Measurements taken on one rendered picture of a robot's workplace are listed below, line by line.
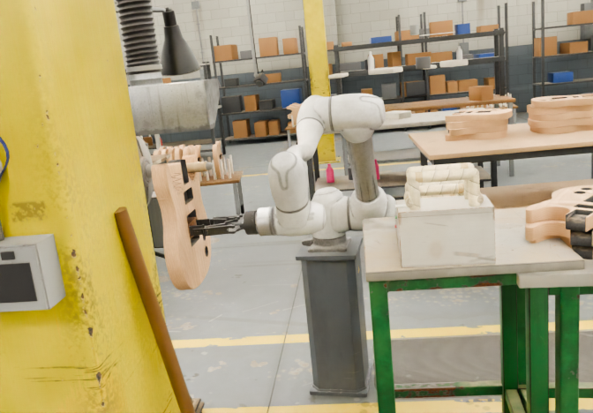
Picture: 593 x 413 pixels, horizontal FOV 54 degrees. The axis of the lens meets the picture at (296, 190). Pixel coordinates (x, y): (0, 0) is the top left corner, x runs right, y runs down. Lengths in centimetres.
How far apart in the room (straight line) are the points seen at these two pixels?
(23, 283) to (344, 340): 211
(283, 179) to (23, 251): 97
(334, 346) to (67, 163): 213
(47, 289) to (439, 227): 119
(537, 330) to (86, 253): 141
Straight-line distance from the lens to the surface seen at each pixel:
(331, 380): 288
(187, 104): 174
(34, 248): 77
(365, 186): 243
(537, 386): 200
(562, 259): 184
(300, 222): 173
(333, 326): 274
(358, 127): 216
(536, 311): 188
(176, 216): 172
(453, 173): 170
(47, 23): 81
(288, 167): 162
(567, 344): 194
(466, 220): 172
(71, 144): 82
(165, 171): 167
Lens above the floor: 156
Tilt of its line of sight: 13 degrees down
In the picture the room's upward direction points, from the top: 6 degrees counter-clockwise
